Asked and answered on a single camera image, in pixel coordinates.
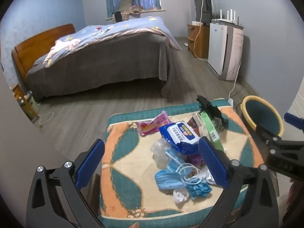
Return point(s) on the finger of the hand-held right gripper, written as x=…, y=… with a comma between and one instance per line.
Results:
x=293, y=120
x=266, y=131

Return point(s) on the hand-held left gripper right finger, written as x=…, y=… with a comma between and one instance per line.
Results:
x=213, y=163

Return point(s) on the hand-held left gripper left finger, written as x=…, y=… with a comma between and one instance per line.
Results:
x=89, y=163

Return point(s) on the silver blister pack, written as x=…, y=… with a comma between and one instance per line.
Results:
x=206, y=177

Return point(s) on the yellow-rimmed teal trash bin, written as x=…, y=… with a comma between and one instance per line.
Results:
x=261, y=114

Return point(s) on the blue glove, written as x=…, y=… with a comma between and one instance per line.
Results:
x=198, y=190

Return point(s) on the green box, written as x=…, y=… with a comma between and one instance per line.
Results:
x=211, y=129

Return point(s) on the blue wet wipes pack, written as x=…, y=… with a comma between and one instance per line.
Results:
x=179, y=135

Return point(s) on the clear red-printed wrapper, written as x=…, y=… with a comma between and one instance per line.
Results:
x=193, y=122

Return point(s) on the white tissue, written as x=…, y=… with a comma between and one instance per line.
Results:
x=180, y=196

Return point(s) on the light blue face mask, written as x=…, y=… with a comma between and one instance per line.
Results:
x=167, y=178

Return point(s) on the black plastic bag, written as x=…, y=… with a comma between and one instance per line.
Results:
x=212, y=111

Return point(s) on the clear plastic bag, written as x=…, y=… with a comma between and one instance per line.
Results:
x=160, y=152

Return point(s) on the pink tissue packet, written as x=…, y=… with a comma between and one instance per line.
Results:
x=152, y=124

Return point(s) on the teal and orange patterned mat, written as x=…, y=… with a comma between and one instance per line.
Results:
x=133, y=161

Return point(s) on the white power strip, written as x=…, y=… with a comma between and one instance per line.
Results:
x=231, y=102

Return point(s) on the wooden nightstand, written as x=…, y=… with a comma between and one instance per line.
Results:
x=25, y=106

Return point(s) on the white air purifier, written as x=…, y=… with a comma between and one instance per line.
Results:
x=219, y=47

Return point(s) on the wooden cabinet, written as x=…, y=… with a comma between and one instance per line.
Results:
x=200, y=41

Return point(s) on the pink cloth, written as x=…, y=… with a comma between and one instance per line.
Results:
x=61, y=48

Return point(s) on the white router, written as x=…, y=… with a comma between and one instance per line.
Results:
x=224, y=21

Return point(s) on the small white box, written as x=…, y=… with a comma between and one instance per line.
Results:
x=196, y=23

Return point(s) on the wooden bed headboard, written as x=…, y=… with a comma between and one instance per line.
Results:
x=35, y=45

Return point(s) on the black monitor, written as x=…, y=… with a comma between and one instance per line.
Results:
x=205, y=8

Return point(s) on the blue printed quilt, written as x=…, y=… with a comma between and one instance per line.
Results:
x=123, y=26

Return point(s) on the black chair back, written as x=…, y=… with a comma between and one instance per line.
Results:
x=118, y=17

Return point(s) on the plaid plush toy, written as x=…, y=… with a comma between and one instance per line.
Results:
x=135, y=10

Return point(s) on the olive cushion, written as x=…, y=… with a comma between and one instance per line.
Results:
x=125, y=4

